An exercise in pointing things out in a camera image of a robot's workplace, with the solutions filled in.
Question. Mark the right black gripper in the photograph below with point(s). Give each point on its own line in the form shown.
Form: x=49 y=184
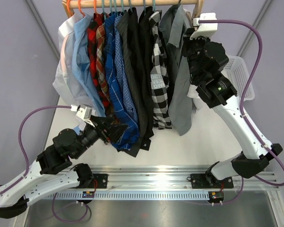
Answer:
x=189 y=42

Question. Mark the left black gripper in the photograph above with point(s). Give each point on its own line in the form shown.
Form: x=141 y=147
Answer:
x=115 y=131

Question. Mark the grey button shirt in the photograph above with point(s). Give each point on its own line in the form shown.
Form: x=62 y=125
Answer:
x=173 y=25

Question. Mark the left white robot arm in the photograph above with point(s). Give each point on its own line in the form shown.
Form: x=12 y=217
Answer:
x=52 y=171

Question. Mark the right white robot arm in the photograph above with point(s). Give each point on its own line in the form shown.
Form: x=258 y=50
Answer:
x=206 y=60

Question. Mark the blue striped shirt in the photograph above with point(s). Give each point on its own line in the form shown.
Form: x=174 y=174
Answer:
x=114 y=90

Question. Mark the dark grey pinstripe shirt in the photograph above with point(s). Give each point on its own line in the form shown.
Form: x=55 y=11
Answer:
x=132 y=95

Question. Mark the white t-shirt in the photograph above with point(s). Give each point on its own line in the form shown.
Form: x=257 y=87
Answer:
x=192 y=93

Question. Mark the black white checked shirt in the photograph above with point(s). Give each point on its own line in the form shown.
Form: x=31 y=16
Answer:
x=159 y=76

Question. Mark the blue checked shirt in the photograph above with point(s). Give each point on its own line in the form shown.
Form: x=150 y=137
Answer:
x=123 y=78

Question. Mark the white dress shirt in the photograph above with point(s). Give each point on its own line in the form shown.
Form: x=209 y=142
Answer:
x=65 y=83

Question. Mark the light blue shirt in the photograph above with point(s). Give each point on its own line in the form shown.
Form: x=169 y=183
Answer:
x=81 y=64

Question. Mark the red black plaid shirt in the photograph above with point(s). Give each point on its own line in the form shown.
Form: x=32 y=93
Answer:
x=92 y=51

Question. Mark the orange hanger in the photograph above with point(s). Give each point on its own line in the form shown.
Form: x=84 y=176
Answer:
x=80 y=8
x=69 y=10
x=95 y=6

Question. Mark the wooden rack right leg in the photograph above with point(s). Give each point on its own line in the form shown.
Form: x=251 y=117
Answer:
x=197 y=9

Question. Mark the wooden rack leg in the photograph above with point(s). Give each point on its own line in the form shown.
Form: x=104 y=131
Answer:
x=64 y=5
x=197 y=9

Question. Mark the white plastic basket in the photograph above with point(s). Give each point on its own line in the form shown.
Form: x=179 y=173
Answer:
x=237 y=73

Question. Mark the wooden rack left leg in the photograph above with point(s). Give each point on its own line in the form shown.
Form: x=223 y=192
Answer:
x=64 y=5

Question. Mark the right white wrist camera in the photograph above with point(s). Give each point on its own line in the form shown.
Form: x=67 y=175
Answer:
x=206 y=30

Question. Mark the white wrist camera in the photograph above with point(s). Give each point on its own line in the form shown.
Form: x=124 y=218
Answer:
x=84 y=113
x=206 y=30

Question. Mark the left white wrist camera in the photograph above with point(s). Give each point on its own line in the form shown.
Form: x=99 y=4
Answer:
x=84 y=113

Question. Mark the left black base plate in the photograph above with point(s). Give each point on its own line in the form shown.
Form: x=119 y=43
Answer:
x=98 y=180

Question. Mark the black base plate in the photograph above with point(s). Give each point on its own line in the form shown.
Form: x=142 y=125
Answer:
x=199 y=181
x=98 y=180

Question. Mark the aluminium mounting rail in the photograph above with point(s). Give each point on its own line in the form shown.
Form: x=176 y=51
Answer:
x=171 y=178

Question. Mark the slotted cable duct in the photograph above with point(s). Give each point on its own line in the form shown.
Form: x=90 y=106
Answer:
x=133 y=195

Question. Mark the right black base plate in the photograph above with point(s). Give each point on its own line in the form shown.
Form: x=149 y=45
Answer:
x=199 y=181

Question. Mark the wooden clothes rail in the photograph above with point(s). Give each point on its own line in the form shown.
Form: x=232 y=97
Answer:
x=85 y=4

